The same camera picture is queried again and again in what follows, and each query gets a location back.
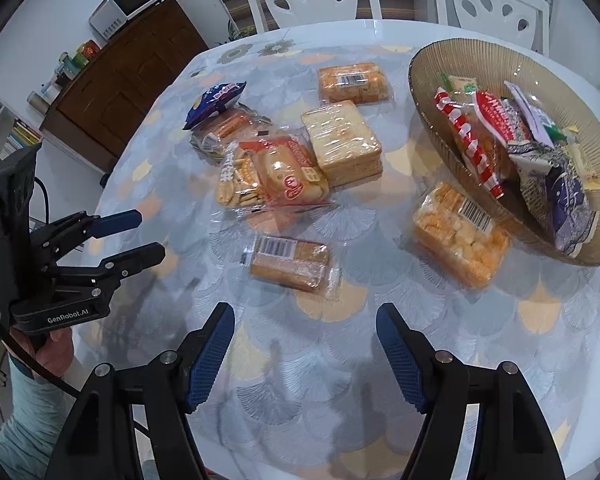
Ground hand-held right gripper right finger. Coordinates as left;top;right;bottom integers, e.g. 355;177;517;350
375;302;566;480

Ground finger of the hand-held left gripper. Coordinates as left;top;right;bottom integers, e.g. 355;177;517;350
49;241;167;302
31;211;144;257

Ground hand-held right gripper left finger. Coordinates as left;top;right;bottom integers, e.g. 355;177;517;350
57;301;237;480

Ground tan biscuit packet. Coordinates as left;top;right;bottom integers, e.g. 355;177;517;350
240;234;342;302

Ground yellow puff snack packet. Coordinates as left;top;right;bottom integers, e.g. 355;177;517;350
411;181;512;289

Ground clear round cracker packet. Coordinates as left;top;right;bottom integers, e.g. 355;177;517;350
189;107;268;163

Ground red label cracker packet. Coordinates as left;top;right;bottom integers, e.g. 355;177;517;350
214;134;333;211

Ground pale sandwich bread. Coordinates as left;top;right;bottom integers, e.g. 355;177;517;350
300;100;384;188

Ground blue white patterned snack bag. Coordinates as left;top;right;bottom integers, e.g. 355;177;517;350
507;140;598;256

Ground large red striped snack bag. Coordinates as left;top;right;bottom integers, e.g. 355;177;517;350
433;86;536;198

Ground orange cracker packet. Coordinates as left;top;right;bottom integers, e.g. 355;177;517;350
316;61;393;106

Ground white green snack packet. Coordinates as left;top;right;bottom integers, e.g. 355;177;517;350
502;80;566;143

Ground green cracker packet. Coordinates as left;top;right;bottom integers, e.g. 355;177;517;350
440;72;478;96

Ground amber ribbed glass bowl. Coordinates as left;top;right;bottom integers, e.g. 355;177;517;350
408;39;600;267

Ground person's left forearm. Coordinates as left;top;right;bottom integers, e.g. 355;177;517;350
0;355;88;468

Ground person's left hand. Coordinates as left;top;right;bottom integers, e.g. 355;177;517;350
34;327;75;377

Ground bookshelf with books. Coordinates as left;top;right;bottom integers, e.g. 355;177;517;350
0;82;43;161

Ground brown wooden cabinet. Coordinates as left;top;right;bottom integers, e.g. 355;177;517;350
39;0;211;173

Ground green glass jar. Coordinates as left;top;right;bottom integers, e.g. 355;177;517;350
55;51;78;81

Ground small green plant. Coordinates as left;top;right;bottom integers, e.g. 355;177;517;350
226;19;257;42

